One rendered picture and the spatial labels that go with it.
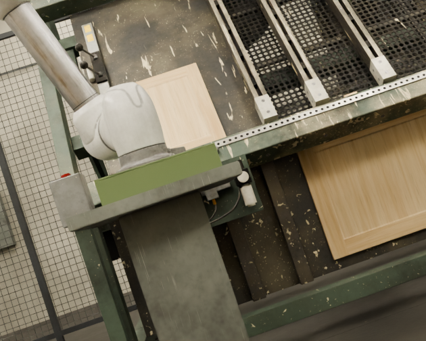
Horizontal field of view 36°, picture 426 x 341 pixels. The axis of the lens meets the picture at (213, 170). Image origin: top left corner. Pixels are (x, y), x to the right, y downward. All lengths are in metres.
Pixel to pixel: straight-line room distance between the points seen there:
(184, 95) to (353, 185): 0.86
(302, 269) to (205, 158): 1.16
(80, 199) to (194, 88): 0.81
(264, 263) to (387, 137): 0.79
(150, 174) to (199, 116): 1.04
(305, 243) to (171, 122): 0.80
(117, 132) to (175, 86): 1.02
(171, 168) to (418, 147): 1.51
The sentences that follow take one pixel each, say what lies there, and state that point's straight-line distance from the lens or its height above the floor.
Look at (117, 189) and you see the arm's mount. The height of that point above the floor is 0.78.
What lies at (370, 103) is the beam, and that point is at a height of 0.84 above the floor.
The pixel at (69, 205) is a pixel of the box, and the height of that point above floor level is 0.82.
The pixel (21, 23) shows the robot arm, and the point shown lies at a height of 1.40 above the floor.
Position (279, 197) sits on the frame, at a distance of 2.86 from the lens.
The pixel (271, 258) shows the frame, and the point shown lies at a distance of 2.92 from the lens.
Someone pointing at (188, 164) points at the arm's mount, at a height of 0.79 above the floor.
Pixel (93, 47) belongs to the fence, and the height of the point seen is 1.55.
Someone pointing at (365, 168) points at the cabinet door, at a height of 0.59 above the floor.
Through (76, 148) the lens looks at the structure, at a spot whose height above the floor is 1.09.
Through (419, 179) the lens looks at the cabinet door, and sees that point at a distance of 3.05.
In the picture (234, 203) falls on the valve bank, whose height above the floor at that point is 0.63.
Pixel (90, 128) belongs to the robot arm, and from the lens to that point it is 2.15.
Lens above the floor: 0.66
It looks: 3 degrees up
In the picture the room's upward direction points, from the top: 19 degrees counter-clockwise
